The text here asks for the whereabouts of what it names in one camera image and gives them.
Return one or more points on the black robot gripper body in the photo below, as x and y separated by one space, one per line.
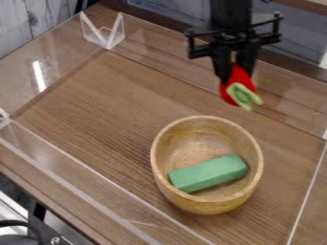
211 35

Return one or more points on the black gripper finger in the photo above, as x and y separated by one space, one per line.
221 63
247 54

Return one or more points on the red plush tomato green stem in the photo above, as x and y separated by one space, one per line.
237 91

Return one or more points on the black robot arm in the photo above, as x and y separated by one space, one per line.
229 13

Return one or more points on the wooden bowl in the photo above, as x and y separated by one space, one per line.
193 140

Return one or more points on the green rectangular block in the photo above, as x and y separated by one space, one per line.
209 173

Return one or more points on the clear acrylic corner bracket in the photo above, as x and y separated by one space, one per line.
104 37

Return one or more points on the black metal table frame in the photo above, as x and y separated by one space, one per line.
53 230

